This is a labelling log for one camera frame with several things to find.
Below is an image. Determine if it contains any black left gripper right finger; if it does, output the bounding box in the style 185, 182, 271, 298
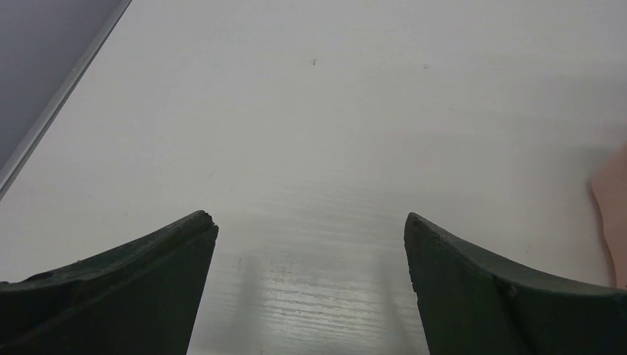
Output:
404, 213, 626, 354

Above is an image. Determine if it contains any pink plastic bin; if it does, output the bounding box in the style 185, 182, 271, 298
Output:
590, 145, 626, 289

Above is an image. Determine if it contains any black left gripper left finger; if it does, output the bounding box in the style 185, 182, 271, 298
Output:
1, 211, 218, 354

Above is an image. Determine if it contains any aluminium table edge rail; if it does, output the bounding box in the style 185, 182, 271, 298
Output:
1, 1, 130, 195

